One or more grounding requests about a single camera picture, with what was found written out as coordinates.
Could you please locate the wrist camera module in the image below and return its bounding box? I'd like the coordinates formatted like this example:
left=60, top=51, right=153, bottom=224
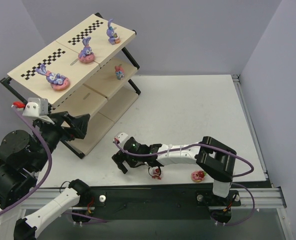
left=114, top=132, right=130, bottom=148
left=12, top=97, right=48, bottom=118

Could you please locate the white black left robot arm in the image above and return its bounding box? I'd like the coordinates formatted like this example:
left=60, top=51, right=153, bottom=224
left=0, top=111, right=92, bottom=240

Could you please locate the beige three-tier shelf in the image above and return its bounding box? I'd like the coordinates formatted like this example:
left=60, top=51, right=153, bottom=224
left=1, top=13, right=140, bottom=158

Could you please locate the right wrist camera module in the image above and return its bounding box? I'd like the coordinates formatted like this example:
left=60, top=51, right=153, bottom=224
left=114, top=132, right=130, bottom=148

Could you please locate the purple bunny holding cupcake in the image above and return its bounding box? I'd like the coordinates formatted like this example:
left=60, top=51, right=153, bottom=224
left=106, top=19, right=121, bottom=45

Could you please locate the pink bear strawberry donut toy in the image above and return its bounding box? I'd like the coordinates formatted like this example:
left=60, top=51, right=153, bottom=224
left=191, top=170, right=207, bottom=183

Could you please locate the pink figure blue sunglasses toy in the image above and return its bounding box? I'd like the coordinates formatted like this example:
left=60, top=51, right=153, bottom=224
left=115, top=64, right=125, bottom=80

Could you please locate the strawberry cake slice toy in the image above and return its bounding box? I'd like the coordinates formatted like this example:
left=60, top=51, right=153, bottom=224
left=148, top=168, right=162, bottom=180

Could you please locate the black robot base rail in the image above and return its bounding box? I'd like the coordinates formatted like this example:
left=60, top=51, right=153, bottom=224
left=68, top=183, right=241, bottom=225

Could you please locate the aluminium table frame rail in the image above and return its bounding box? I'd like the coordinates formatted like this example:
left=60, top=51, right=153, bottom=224
left=21, top=187, right=286, bottom=210

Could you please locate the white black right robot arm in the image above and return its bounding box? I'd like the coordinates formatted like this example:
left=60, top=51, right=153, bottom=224
left=112, top=133, right=236, bottom=198

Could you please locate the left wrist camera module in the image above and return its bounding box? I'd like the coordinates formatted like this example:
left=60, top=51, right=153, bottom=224
left=12, top=97, right=48, bottom=118

